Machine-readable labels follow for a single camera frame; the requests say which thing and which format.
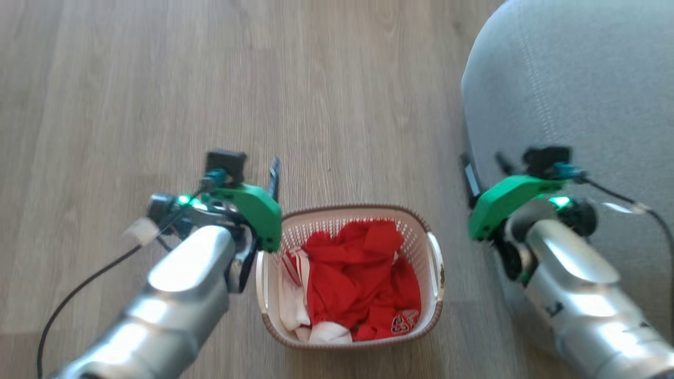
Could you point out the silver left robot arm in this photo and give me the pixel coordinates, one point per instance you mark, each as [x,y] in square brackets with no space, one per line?
[179,284]

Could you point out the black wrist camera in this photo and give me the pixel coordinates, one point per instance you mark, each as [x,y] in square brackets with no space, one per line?
[226,164]
[547,159]

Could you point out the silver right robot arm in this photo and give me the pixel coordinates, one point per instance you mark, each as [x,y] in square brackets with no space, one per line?
[574,284]

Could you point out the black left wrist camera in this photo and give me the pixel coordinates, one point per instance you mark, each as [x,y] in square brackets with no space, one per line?
[226,164]

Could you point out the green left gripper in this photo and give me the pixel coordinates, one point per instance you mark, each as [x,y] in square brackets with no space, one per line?
[258,210]

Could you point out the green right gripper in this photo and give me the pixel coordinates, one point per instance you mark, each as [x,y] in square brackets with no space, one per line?
[500,202]

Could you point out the white red-striped garment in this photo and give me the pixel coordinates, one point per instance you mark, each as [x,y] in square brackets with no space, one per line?
[292,300]

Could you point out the white brown-rimmed laundry basket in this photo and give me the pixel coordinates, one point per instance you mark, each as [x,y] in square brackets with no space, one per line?
[274,284]

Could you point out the grey fabric sofa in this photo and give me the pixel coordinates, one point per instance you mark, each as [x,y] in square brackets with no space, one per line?
[579,79]

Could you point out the red garment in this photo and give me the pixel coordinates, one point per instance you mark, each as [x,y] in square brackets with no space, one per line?
[358,279]

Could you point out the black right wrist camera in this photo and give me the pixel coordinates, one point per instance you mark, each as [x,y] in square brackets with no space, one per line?
[547,159]

